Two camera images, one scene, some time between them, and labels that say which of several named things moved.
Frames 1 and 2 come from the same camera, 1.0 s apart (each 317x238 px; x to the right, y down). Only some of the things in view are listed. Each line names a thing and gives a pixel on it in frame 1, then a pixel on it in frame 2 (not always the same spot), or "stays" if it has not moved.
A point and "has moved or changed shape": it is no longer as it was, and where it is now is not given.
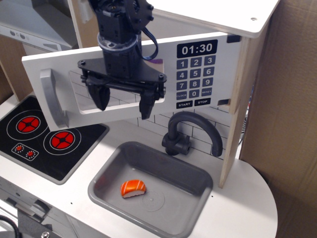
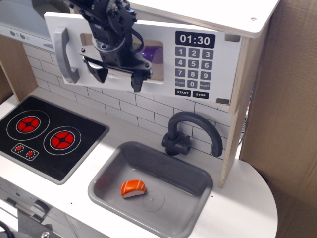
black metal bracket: (29, 227) stays
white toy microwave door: (201, 71) has moved or changed shape
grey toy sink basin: (165, 193) stays
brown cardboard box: (280, 136) stays
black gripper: (143, 78) to (118, 48)
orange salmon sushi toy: (132, 188) stays
